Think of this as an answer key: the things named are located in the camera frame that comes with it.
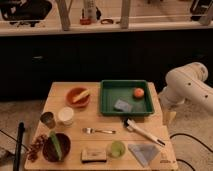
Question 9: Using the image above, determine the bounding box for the grey folded cloth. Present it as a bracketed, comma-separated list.
[128, 144, 159, 167]

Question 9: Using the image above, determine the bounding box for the green plastic cup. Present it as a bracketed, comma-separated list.
[107, 141, 126, 158]

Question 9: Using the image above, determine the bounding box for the metal cup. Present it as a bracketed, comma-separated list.
[40, 112, 56, 129]

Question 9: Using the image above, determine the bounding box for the green plastic tray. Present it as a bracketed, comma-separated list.
[99, 80, 154, 117]

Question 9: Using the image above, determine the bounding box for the black chair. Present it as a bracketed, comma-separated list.
[0, 0, 52, 27]

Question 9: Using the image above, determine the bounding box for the silver fork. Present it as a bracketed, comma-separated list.
[82, 127, 116, 134]

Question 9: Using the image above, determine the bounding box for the red round object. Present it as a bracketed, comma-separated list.
[80, 18, 92, 25]

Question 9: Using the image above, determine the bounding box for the dark brown bowl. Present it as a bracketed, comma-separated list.
[42, 132, 71, 162]

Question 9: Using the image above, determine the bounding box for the yellow banana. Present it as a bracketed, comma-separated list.
[73, 90, 90, 103]

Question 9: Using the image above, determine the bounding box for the grey sponge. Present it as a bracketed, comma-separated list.
[114, 99, 132, 112]

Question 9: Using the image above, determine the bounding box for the wooden block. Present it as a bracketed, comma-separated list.
[81, 148, 107, 163]

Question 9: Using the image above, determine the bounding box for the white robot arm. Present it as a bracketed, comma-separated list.
[158, 62, 213, 125]

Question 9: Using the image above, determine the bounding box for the wooden table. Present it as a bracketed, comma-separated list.
[24, 82, 178, 171]

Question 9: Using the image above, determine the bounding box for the brown ring object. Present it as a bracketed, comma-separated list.
[100, 19, 114, 24]

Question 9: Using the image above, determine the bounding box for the black cable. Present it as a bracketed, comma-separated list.
[169, 132, 213, 171]

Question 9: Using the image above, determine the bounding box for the black pole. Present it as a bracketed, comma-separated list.
[13, 122, 25, 171]

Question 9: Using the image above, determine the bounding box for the orange bowl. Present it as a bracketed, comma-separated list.
[66, 87, 90, 108]

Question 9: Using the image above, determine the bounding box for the green cucumber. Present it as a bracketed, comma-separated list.
[49, 131, 62, 161]

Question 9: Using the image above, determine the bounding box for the orange fruit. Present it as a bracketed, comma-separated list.
[133, 88, 144, 99]

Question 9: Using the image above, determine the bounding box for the white paper cup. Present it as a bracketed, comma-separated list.
[57, 107, 74, 126]

